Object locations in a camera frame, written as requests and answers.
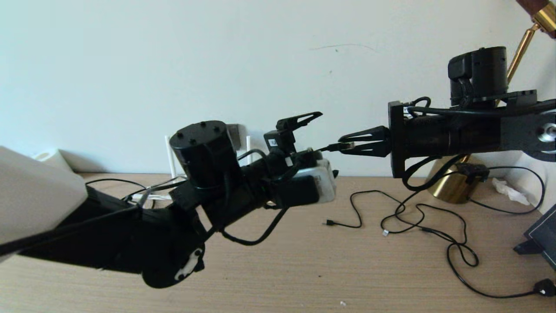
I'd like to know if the thin black usb cable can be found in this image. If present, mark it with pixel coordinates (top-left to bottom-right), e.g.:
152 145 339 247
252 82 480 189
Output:
322 190 478 266

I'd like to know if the grey wall socket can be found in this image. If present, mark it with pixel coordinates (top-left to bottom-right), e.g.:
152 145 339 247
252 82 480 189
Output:
226 124 241 151

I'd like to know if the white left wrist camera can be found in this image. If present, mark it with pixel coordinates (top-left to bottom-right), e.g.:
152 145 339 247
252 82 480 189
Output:
274 159 337 207

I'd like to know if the black lamp power cord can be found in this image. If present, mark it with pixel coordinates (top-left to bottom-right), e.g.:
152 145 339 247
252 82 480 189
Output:
393 167 556 298

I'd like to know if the white wifi router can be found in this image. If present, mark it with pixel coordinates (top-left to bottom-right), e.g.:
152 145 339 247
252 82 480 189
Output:
135 136 253 209

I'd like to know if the black inline cord switch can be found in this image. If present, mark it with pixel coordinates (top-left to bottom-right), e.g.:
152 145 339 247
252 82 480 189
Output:
456 163 487 183

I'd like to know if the crumpled white tissue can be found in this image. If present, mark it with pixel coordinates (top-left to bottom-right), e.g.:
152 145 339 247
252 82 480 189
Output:
490 179 528 206

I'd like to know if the brass desk lamp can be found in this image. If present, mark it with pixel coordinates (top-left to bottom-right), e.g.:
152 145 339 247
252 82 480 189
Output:
428 0 556 205

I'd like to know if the black camera cable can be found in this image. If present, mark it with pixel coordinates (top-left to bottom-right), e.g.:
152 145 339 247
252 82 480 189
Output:
402 97 556 192
219 150 289 246

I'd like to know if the black right camera cable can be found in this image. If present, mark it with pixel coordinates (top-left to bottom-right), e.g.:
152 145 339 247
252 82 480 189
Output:
402 97 556 192

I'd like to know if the black left camera cable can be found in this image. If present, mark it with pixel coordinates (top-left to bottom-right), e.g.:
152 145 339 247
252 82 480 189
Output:
219 150 289 246

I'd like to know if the black ethernet cable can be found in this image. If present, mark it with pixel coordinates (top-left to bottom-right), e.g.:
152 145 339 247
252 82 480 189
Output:
86 141 356 203

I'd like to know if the white paper roll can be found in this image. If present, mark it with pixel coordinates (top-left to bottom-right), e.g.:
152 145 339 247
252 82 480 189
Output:
33 149 66 172

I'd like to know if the white adapter cable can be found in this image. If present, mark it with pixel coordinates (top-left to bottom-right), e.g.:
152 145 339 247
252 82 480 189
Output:
139 176 183 208

